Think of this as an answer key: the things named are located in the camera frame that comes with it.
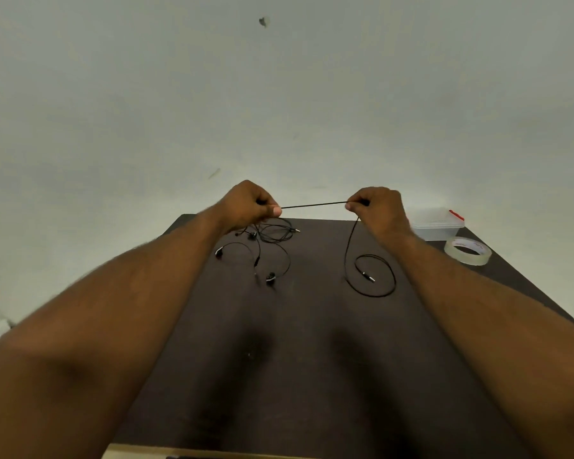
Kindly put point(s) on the person's left hand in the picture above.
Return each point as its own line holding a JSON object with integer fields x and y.
{"x": 246, "y": 205}

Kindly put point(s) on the person's right hand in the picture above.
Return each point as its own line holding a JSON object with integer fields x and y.
{"x": 382, "y": 210}

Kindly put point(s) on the clear plastic box red latches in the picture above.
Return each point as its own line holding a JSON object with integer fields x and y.
{"x": 435, "y": 229}

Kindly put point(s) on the clear tape roll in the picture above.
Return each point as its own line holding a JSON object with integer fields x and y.
{"x": 469, "y": 261}

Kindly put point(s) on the person's right forearm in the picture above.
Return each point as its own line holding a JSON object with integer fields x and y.
{"x": 497, "y": 339}

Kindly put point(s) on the person's left forearm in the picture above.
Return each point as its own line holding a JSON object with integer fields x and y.
{"x": 100, "y": 329}

